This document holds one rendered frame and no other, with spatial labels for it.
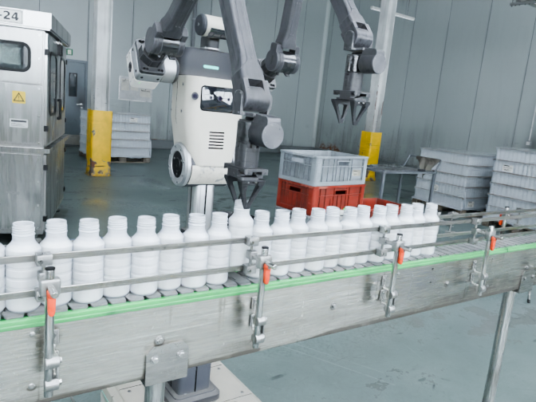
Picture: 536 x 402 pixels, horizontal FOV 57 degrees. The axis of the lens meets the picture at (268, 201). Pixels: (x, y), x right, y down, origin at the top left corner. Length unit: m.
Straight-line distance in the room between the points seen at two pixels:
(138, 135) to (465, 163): 6.43
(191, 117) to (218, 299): 0.76
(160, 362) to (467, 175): 7.44
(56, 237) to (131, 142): 9.74
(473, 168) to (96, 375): 7.66
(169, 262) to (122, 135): 9.59
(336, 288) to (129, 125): 9.52
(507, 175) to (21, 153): 6.22
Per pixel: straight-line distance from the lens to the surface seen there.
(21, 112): 4.68
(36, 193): 4.75
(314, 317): 1.35
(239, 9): 1.24
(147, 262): 1.07
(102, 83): 8.91
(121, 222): 1.04
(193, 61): 1.79
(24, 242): 1.00
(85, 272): 1.03
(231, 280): 1.20
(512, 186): 7.80
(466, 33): 13.47
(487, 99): 12.82
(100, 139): 8.78
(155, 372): 1.15
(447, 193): 8.49
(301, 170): 3.67
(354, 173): 3.90
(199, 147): 1.73
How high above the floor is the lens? 1.42
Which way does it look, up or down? 11 degrees down
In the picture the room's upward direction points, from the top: 6 degrees clockwise
